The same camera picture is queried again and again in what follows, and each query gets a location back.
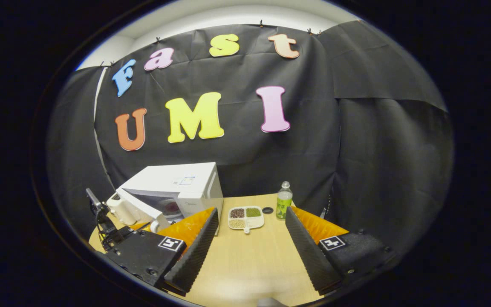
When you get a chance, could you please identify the green label drink bottle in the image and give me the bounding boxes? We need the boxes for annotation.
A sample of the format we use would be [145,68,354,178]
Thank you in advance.
[276,181,293,220]

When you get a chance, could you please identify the white divided grain dish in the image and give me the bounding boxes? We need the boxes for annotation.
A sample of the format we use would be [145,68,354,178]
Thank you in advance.
[228,206,265,234]

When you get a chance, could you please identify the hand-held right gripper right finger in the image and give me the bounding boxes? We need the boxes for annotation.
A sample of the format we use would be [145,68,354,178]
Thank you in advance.
[285,206,395,295]

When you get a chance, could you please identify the white microwave oven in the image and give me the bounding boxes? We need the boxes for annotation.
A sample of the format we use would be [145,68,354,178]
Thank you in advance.
[106,162,224,235]

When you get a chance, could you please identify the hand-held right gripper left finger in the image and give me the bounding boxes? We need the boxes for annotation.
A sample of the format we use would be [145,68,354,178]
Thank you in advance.
[107,208,220,295]

